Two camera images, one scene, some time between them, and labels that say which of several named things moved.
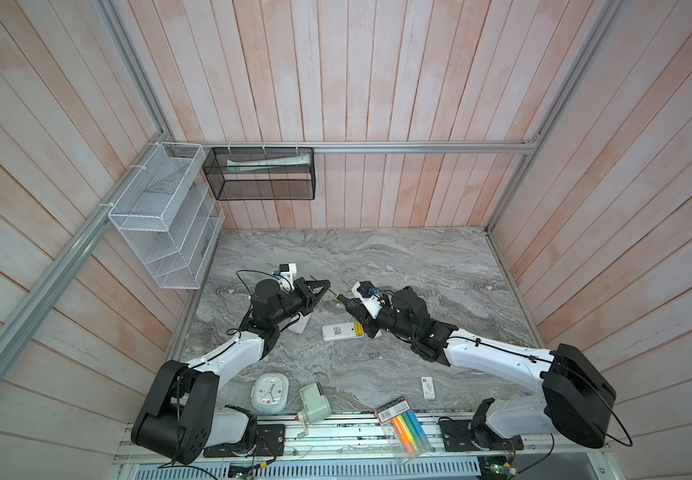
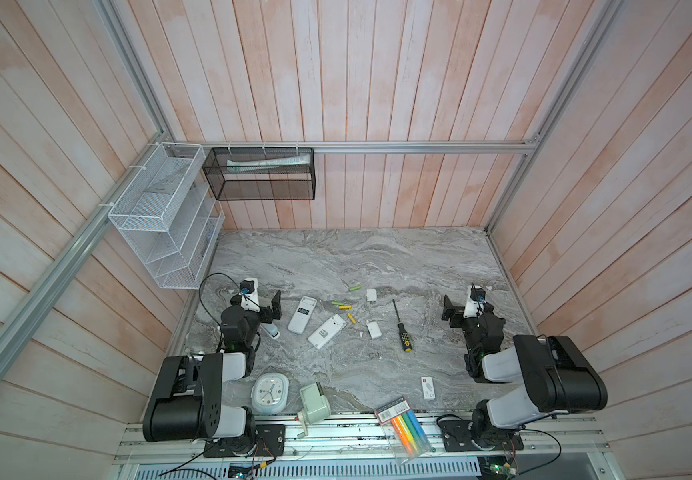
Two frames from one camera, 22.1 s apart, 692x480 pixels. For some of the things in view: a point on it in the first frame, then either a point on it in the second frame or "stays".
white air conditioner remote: (342, 331) -> (327, 331)
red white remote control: (299, 326) stays
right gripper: (362, 316) -> (458, 313)
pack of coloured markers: (402, 430) stays
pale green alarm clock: (270, 393) stays
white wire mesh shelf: (170, 216) stays
